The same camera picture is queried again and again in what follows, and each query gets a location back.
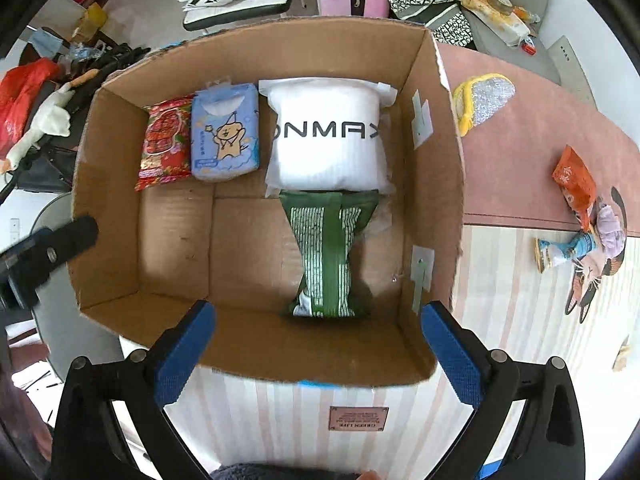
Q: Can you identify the red plastic bag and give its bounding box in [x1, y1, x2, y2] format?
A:
[0, 58, 61, 161]

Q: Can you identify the pink blanket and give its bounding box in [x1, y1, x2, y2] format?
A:
[432, 40, 640, 238]

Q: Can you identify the white plush toy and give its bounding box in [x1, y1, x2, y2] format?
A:
[0, 67, 98, 176]

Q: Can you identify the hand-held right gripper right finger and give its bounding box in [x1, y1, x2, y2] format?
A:
[420, 301, 587, 480]

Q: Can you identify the red patterned snack packet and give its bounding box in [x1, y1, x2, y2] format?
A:
[135, 94, 196, 192]

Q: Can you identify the grey chair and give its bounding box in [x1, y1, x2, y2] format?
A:
[462, 0, 552, 58]

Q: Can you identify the striped cat-print mat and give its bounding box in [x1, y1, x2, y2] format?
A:
[120, 222, 640, 480]

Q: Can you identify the yellow silver slipper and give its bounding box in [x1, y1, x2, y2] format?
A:
[452, 74, 517, 137]

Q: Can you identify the small beige scrap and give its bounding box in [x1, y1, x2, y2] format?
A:
[612, 337, 632, 372]

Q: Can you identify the black white patterned bag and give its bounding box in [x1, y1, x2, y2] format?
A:
[380, 0, 478, 51]

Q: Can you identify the orange snack packet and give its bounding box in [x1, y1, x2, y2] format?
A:
[551, 145, 598, 226]

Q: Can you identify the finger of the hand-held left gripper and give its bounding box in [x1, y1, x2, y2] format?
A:
[10, 216, 100, 277]

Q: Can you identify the orange stained plastic bag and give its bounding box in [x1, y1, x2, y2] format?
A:
[460, 0, 531, 43]

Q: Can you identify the white plastic-wrapped pillow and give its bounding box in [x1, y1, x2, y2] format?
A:
[258, 78, 398, 198]

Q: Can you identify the small purple cloth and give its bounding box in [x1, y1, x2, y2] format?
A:
[592, 204, 628, 263]

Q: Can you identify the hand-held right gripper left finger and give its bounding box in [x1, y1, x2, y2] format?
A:
[50, 300, 218, 480]

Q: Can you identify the large cardboard box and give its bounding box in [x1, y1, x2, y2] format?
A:
[69, 14, 467, 391]

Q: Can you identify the blue cartoon tissue pack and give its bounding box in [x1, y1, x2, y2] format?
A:
[191, 81, 262, 182]

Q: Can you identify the green printed packet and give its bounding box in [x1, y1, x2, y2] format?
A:
[277, 189, 381, 319]

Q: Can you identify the yellow bag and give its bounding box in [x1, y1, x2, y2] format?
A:
[72, 4, 108, 43]

